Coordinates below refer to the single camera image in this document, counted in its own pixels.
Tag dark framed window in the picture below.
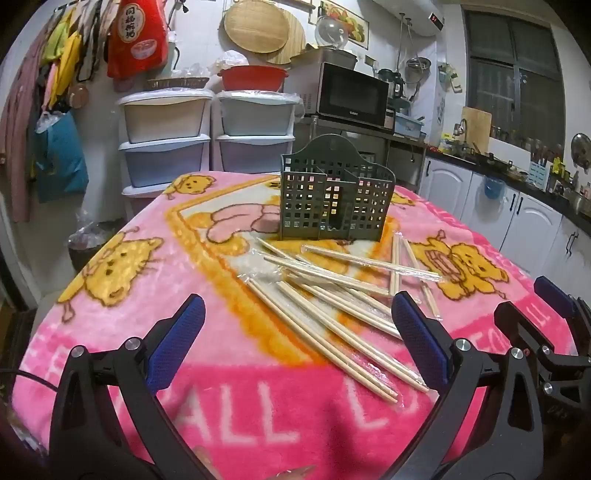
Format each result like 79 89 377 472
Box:
464 9 566 144

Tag brown round hanging utensil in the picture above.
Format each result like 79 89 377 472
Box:
68 83 90 109

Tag green perforated utensil holder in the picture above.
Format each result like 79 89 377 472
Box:
279 134 398 243

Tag white kitchen cabinets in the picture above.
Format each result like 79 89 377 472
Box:
418 154 591 296

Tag hanging steel pot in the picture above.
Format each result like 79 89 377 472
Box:
405 56 432 84

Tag cream plastic storage drawer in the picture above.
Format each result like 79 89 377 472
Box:
115 90 215 144

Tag wrapped chopsticks right in basket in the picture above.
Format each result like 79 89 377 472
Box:
295 115 428 190

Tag row of seasoning jars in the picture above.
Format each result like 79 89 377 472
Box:
489 124 564 162

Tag metal baking tray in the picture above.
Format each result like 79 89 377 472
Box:
288 46 358 70

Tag wooden cutting board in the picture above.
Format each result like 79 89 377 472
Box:
462 107 492 153

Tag person's left hand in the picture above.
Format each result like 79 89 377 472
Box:
194 446 317 480

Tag flat wicker basket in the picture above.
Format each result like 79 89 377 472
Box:
147 76 211 92

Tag pink hanging garment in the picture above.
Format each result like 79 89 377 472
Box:
0 46 47 222

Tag small blue hanging bag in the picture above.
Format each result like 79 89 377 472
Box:
482 176 506 200

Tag clear plastic bag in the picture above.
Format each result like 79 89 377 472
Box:
217 50 250 70

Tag blue plastic basket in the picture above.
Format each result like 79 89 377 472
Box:
394 115 428 139

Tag green white wall holder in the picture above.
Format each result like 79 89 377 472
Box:
438 62 462 93

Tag food wall poster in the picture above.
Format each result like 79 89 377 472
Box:
318 0 370 49

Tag black cable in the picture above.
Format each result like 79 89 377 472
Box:
0 367 61 388

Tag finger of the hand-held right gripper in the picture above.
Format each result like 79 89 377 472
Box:
534 276 583 324
493 301 557 358

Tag steel pot lid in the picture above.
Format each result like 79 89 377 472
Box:
570 133 591 174

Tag trash bin with plastic bag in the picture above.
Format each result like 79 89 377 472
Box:
68 222 125 273

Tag lavender plastic storage drawer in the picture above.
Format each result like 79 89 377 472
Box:
217 135 296 174

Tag lime green hanging cloth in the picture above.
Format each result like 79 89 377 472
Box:
41 9 72 65

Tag red plastic basin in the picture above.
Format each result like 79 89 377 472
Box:
217 65 289 92

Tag pink plastic storage drawer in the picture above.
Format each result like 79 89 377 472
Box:
121 185 176 219

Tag pink printed cartoon blanket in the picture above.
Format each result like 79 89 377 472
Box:
14 171 578 480

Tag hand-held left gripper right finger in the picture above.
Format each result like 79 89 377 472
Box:
392 291 546 480

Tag yellow hanging cloth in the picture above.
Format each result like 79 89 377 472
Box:
48 32 84 109

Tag pale teal plastic storage drawer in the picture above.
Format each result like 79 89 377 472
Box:
216 90 296 137

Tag black microwave oven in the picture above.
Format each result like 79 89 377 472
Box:
284 61 391 130

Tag white water heater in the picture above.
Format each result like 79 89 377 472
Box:
369 0 446 35

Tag round bamboo tray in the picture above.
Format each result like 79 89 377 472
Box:
223 0 289 55

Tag black kitchen countertop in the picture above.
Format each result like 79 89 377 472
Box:
427 145 591 213

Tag round wooden board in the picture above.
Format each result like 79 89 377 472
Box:
265 9 308 65

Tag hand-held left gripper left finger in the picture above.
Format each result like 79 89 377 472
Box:
48 294 206 480

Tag glass dome lid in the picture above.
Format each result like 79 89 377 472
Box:
314 14 349 49

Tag bunch of wooden chopsticks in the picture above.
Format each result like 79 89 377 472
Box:
240 233 444 404

